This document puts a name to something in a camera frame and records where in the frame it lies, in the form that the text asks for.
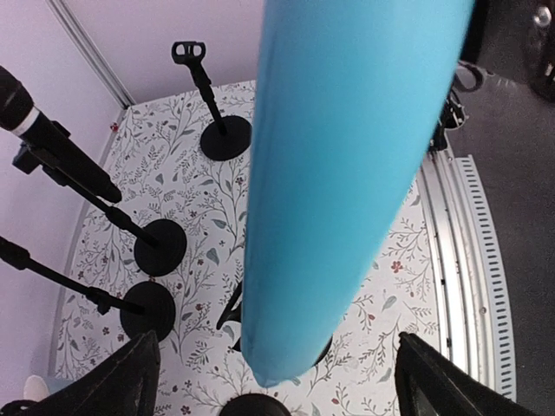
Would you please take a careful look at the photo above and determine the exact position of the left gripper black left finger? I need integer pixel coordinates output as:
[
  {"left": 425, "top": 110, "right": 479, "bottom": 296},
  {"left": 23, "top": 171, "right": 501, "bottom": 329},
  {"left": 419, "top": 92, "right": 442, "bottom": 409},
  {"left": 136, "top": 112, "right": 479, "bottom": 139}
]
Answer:
[{"left": 1, "top": 330, "right": 161, "bottom": 415}]

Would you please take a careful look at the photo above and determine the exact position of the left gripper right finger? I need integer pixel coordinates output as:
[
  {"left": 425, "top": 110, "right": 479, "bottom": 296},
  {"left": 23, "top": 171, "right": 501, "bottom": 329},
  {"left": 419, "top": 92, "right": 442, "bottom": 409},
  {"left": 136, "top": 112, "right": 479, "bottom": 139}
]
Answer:
[{"left": 395, "top": 332, "right": 534, "bottom": 416}]

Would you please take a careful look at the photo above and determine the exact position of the black stand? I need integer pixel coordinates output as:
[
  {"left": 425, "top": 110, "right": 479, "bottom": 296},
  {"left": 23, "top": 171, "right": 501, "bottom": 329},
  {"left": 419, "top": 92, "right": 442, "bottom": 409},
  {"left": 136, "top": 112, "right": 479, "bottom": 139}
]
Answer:
[
  {"left": 1, "top": 238, "right": 176, "bottom": 341},
  {"left": 172, "top": 41, "right": 251, "bottom": 161},
  {"left": 12, "top": 141, "right": 187, "bottom": 277},
  {"left": 215, "top": 279, "right": 334, "bottom": 416}
]

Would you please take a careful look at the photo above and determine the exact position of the blue microphone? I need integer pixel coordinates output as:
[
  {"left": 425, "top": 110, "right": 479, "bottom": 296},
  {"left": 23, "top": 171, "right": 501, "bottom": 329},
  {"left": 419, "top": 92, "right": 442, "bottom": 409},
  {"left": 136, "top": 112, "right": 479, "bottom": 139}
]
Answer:
[{"left": 239, "top": 0, "right": 477, "bottom": 389}]

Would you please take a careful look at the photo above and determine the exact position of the black microphone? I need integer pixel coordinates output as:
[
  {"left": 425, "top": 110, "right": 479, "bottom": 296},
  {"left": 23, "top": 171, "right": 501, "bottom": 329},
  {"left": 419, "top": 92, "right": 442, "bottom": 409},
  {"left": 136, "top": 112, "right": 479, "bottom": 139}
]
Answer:
[{"left": 1, "top": 68, "right": 121, "bottom": 203}]

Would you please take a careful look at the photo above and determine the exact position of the light blue cup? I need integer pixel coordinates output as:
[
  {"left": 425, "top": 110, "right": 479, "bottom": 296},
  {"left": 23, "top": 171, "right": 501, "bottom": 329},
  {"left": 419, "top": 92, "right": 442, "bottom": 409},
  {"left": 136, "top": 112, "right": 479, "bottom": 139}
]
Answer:
[{"left": 23, "top": 374, "right": 50, "bottom": 402}]

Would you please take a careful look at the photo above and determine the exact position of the floral table mat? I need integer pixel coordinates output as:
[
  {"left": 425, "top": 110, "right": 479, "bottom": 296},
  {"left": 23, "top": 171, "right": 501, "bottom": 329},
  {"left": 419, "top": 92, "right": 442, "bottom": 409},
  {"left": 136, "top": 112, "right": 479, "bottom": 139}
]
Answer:
[{"left": 54, "top": 80, "right": 443, "bottom": 416}]

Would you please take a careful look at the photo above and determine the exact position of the front aluminium rail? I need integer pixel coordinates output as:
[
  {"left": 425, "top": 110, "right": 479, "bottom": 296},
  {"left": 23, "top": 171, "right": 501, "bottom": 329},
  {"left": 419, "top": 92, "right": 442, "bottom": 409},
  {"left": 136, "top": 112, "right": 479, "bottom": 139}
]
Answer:
[{"left": 416, "top": 150, "right": 517, "bottom": 400}]

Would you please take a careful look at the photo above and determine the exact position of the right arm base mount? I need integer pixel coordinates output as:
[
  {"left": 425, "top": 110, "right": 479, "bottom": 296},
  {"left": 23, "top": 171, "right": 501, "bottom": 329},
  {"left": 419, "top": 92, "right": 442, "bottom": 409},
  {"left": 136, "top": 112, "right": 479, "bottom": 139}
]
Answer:
[{"left": 428, "top": 62, "right": 484, "bottom": 153}]

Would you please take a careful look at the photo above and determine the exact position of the right aluminium frame post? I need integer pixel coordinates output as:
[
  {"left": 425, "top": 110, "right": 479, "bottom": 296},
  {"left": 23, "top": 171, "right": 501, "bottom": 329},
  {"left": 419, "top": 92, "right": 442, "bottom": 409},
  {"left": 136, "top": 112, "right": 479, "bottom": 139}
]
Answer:
[{"left": 46, "top": 0, "right": 135, "bottom": 109}]

